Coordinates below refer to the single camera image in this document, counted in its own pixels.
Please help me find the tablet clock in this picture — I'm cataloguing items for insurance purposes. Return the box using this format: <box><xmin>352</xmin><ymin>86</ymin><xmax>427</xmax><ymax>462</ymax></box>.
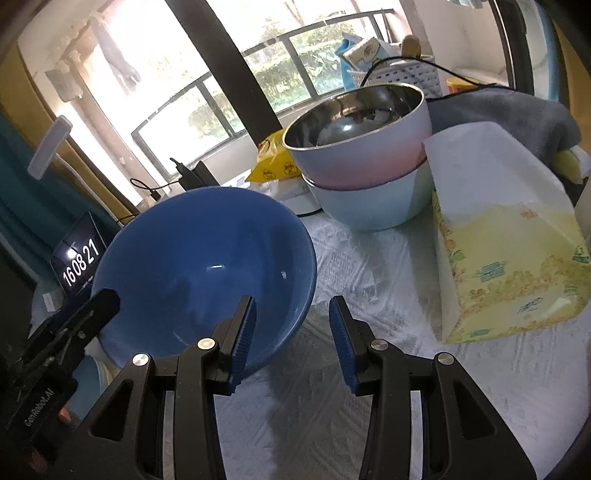
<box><xmin>50</xmin><ymin>211</ymin><xmax>112</xmax><ymax>301</ymax></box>

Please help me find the yellow cloth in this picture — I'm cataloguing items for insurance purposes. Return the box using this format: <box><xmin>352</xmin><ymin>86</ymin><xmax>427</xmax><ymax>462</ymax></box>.
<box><xmin>554</xmin><ymin>147</ymin><xmax>591</xmax><ymax>183</ymax></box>

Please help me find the white flat box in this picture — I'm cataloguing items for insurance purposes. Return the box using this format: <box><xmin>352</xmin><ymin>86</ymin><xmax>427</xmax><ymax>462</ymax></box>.
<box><xmin>272</xmin><ymin>178</ymin><xmax>324</xmax><ymax>217</ymax></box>

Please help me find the white desk lamp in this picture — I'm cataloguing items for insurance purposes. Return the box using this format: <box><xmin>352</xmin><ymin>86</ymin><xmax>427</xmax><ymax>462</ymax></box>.
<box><xmin>28</xmin><ymin>115</ymin><xmax>95</xmax><ymax>199</ymax></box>

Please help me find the black door frame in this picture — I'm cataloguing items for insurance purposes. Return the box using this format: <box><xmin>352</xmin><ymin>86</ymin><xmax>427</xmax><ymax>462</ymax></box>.
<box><xmin>489</xmin><ymin>0</ymin><xmax>555</xmax><ymax>100</ymax></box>
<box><xmin>178</xmin><ymin>0</ymin><xmax>284</xmax><ymax>144</ymax></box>

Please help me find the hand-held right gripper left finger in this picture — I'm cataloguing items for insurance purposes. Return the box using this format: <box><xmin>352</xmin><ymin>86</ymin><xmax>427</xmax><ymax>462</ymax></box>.
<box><xmin>62</xmin><ymin>295</ymin><xmax>257</xmax><ymax>480</ymax></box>

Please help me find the hanging white shirt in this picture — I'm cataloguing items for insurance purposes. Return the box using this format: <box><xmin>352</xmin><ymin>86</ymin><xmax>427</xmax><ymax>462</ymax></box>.
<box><xmin>90</xmin><ymin>11</ymin><xmax>141</xmax><ymax>86</ymax></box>

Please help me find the grey cloth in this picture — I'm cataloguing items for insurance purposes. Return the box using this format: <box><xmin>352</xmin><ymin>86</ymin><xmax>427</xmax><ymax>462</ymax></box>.
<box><xmin>427</xmin><ymin>88</ymin><xmax>583</xmax><ymax>160</ymax></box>

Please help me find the large blue bowl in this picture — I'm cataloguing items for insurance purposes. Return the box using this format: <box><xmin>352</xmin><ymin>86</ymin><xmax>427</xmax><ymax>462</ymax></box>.
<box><xmin>91</xmin><ymin>186</ymin><xmax>318</xmax><ymax>376</ymax></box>

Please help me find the black balcony railing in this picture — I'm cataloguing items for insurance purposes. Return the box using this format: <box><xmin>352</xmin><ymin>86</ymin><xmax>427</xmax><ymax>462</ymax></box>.
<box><xmin>131</xmin><ymin>8</ymin><xmax>398</xmax><ymax>162</ymax></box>

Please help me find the yellow packet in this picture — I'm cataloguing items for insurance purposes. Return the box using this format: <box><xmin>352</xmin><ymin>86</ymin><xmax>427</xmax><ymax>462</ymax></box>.
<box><xmin>245</xmin><ymin>129</ymin><xmax>301</xmax><ymax>184</ymax></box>

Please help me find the yellow container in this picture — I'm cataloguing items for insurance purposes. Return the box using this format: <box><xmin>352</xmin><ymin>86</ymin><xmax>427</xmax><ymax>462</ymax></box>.
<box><xmin>445</xmin><ymin>76</ymin><xmax>481</xmax><ymax>95</ymax></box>

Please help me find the black charger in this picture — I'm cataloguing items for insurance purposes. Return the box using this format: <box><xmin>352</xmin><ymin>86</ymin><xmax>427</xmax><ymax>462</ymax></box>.
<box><xmin>178</xmin><ymin>159</ymin><xmax>218</xmax><ymax>190</ymax></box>

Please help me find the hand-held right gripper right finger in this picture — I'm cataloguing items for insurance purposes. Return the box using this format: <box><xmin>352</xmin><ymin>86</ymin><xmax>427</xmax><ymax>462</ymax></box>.
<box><xmin>329</xmin><ymin>295</ymin><xmax>539</xmax><ymax>480</ymax></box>

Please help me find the pink steel bowl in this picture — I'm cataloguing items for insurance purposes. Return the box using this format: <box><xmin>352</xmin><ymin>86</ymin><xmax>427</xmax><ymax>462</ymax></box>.
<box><xmin>281</xmin><ymin>83</ymin><xmax>433</xmax><ymax>191</ymax></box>

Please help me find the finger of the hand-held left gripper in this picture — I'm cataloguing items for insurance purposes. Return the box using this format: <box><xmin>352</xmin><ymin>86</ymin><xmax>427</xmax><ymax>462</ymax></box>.
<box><xmin>28</xmin><ymin>288</ymin><xmax>122</xmax><ymax>374</ymax></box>

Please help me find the wooden spoon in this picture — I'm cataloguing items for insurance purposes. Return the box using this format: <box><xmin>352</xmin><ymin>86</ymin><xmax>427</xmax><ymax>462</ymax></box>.
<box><xmin>399</xmin><ymin>34</ymin><xmax>423</xmax><ymax>58</ymax></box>

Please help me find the blue and white carton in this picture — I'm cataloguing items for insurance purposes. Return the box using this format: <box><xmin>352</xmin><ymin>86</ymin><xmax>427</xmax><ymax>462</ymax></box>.
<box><xmin>342</xmin><ymin>34</ymin><xmax>393</xmax><ymax>88</ymax></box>

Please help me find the teal curtain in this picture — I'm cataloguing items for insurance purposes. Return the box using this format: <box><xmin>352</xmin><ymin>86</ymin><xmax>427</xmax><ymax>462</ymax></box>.
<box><xmin>0</xmin><ymin>115</ymin><xmax>61</xmax><ymax>287</ymax></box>

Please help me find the light blue bowl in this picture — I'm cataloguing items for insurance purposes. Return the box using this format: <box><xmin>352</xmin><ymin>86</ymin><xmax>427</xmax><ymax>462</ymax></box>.
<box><xmin>302</xmin><ymin>161</ymin><xmax>435</xmax><ymax>230</ymax></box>

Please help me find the white plastic basket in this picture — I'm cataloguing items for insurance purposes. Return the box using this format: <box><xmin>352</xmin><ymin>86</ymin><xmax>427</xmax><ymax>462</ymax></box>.
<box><xmin>346</xmin><ymin>54</ymin><xmax>441</xmax><ymax>100</ymax></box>

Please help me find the yellow tissue pack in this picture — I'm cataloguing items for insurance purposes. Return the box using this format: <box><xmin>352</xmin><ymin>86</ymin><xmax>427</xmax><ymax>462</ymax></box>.
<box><xmin>423</xmin><ymin>121</ymin><xmax>591</xmax><ymax>344</ymax></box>

